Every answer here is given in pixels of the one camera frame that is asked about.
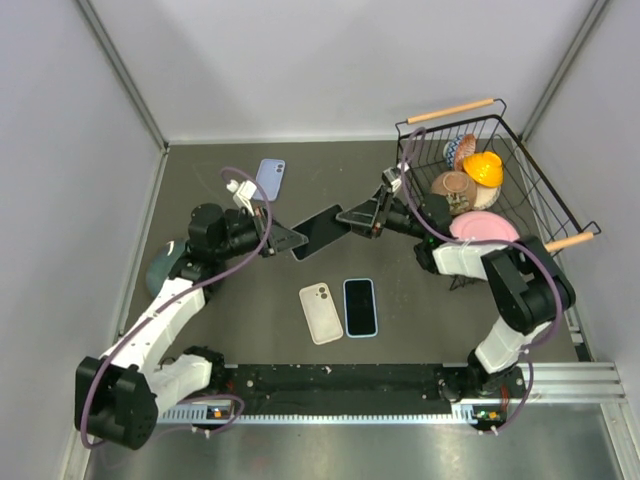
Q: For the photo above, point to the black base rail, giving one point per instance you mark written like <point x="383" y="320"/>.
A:
<point x="360" y="389"/>

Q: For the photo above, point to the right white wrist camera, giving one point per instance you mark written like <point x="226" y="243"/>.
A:
<point x="391" y="178"/>

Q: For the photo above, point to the brown patterned bowl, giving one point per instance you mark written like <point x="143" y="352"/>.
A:
<point x="458" y="188"/>

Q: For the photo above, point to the yellow bowl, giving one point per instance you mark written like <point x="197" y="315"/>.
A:
<point x="485" y="168"/>

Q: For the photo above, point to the blue patterned bowl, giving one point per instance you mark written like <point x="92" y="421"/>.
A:
<point x="450" y="149"/>

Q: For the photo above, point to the silver edged black phone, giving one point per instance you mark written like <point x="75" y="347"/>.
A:
<point x="321" y="230"/>

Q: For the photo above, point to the lavender purple phone case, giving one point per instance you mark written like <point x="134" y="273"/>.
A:
<point x="269" y="176"/>

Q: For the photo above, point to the white cream bowl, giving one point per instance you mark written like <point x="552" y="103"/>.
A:
<point x="485" y="197"/>

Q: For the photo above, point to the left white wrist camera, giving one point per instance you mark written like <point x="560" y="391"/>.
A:
<point x="242" y="194"/>

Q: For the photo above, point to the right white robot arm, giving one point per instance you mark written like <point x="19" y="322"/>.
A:
<point x="530" y="291"/>

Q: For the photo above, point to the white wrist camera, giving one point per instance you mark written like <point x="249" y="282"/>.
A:
<point x="242" y="194"/>
<point x="391" y="178"/>

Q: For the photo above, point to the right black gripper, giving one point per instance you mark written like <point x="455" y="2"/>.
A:
<point x="370" y="218"/>

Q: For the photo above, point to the cream white phone case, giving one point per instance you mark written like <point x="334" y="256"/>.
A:
<point x="321" y="314"/>

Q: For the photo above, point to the black wire basket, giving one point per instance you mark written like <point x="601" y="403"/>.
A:
<point x="527" y="200"/>

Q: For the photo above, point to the teal ceramic plate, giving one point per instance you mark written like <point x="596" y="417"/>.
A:
<point x="162" y="264"/>

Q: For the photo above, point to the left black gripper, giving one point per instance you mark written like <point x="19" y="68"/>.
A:
<point x="283" y="239"/>

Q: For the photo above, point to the pink plate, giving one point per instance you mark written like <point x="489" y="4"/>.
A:
<point x="482" y="226"/>

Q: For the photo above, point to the light blue phone case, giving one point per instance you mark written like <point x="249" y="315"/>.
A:
<point x="360" y="307"/>

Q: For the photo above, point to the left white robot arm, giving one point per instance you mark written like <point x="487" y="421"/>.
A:
<point x="120" y="395"/>

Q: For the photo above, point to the red patterned shell dish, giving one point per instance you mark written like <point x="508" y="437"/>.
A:
<point x="466" y="147"/>

